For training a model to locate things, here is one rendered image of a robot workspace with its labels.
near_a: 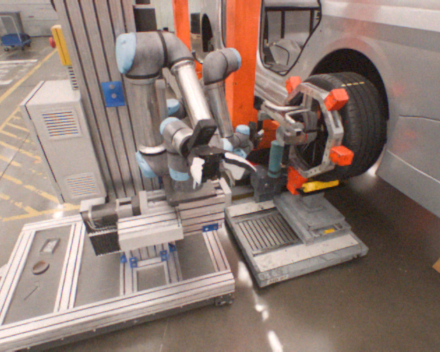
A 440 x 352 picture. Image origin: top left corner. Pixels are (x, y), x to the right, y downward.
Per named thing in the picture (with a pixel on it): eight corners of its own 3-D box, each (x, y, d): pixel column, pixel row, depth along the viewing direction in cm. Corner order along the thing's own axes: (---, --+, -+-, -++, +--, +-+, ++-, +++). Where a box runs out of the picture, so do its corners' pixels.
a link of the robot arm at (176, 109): (156, 124, 163) (154, 102, 156) (172, 117, 172) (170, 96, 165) (170, 130, 157) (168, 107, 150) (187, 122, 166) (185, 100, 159)
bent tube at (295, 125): (325, 124, 148) (330, 105, 142) (294, 129, 143) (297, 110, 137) (306, 113, 162) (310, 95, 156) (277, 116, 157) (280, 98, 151)
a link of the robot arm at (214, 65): (207, 52, 120) (232, 156, 138) (223, 48, 127) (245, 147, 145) (189, 57, 127) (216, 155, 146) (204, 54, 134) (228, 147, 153)
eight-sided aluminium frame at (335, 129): (328, 191, 165) (353, 102, 135) (318, 193, 164) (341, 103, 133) (283, 149, 208) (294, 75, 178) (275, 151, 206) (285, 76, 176)
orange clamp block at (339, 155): (339, 156, 153) (350, 164, 145) (327, 158, 150) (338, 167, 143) (342, 144, 149) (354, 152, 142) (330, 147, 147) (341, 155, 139)
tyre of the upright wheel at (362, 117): (304, 138, 223) (357, 197, 179) (278, 142, 217) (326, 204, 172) (332, 54, 178) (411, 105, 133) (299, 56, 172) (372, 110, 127)
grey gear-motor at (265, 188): (300, 200, 237) (308, 165, 218) (255, 210, 226) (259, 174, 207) (290, 188, 252) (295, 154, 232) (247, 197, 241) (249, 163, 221)
